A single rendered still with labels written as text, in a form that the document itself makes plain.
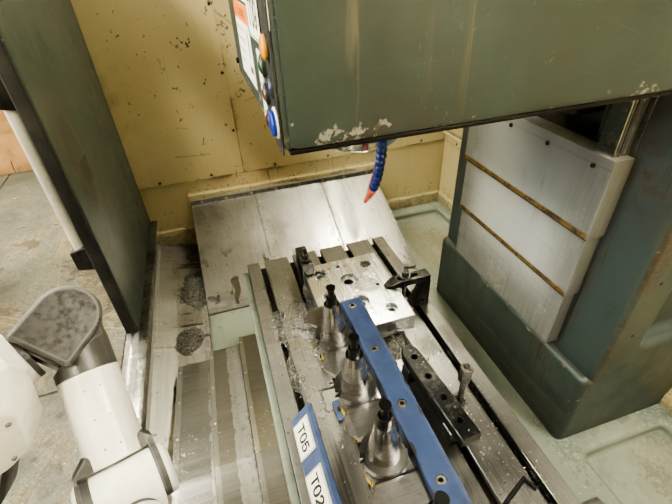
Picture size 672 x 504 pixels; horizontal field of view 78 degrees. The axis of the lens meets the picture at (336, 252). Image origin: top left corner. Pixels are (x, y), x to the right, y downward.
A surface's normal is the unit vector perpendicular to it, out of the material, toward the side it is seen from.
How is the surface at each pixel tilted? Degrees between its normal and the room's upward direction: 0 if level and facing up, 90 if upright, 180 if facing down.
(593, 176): 90
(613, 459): 0
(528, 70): 90
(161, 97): 90
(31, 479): 0
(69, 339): 41
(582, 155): 92
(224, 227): 24
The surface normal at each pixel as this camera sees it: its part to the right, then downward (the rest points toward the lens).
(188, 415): -0.08, -0.88
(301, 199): 0.08, -0.52
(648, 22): 0.30, 0.55
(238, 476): 0.00, -0.73
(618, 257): -0.95, 0.21
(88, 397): 0.44, -0.35
